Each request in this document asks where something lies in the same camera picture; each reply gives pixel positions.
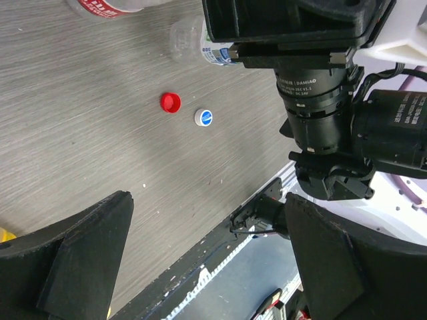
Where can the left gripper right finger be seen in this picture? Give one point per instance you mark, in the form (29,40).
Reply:
(349,271)

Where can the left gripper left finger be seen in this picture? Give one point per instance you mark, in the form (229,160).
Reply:
(68,269)

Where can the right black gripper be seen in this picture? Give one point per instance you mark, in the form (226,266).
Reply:
(295,34)

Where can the yellow label bottle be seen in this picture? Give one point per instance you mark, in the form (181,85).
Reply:
(6,235)

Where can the clear bottle blue green label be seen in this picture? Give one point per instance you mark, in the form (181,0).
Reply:
(190,44)

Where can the white bottle cap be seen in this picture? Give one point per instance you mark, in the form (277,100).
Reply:
(203,117)

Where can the red cap clear bottle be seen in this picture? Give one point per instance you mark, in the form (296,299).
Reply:
(112,9)

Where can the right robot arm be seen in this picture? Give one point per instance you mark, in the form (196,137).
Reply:
(359,145)

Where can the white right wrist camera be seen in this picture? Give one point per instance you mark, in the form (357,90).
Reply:
(402,38)

